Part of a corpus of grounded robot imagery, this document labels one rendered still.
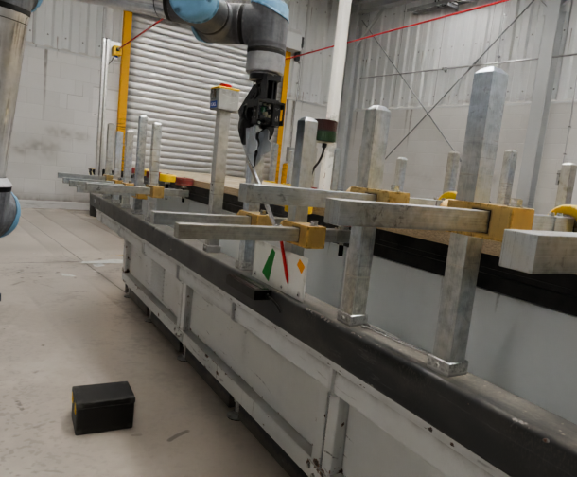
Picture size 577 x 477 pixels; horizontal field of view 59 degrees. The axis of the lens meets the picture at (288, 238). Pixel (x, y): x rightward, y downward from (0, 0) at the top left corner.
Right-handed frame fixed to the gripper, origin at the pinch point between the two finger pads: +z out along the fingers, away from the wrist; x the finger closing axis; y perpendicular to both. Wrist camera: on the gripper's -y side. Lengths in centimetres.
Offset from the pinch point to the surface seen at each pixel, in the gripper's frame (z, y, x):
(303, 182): 3.8, 12.3, 7.4
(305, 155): -2.3, 12.3, 7.4
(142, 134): -9, -138, 7
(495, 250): 12, 53, 25
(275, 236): 16.1, 15.9, -0.6
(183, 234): 16.3, 16.0, -21.6
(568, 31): -246, -378, 678
